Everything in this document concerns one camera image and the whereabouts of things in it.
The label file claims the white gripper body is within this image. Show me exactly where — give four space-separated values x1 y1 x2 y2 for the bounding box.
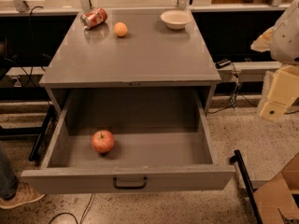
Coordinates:
270 0 299 65

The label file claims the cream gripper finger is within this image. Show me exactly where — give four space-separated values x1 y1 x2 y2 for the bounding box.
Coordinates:
250 27 273 52
258 65 299 121

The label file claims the red apple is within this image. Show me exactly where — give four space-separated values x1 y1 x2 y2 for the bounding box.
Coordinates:
92 130 115 154

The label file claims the open grey drawer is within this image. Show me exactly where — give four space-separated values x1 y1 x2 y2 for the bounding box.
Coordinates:
21 88 235 194

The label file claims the black power adapter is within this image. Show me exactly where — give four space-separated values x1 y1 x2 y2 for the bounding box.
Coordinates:
215 59 231 69

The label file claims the black metal stand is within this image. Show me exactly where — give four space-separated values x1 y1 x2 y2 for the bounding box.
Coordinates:
229 149 263 224

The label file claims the white bowl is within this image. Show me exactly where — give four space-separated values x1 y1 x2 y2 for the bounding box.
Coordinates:
161 10 192 30

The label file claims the cardboard box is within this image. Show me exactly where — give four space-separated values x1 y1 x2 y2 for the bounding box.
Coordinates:
254 154 299 224

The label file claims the grey metal cabinet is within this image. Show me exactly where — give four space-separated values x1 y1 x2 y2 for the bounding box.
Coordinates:
40 8 221 108

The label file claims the orange fruit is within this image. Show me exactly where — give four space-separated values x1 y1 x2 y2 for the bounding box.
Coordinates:
113 22 128 37

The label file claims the red soda can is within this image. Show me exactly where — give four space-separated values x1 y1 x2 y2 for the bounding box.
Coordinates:
80 8 107 30

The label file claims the black chair leg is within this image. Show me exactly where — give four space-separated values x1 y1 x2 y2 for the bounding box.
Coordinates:
29 105 55 161

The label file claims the tan sneaker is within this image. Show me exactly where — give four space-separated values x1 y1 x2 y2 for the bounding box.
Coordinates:
0 182 45 210

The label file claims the blue jeans leg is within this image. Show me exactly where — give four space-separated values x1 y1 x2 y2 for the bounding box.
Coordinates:
0 147 19 201

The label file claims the black drawer handle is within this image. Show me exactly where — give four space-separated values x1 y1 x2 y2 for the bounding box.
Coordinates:
113 177 148 190

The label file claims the black floor cable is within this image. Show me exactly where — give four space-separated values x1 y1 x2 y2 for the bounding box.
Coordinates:
47 193 95 224

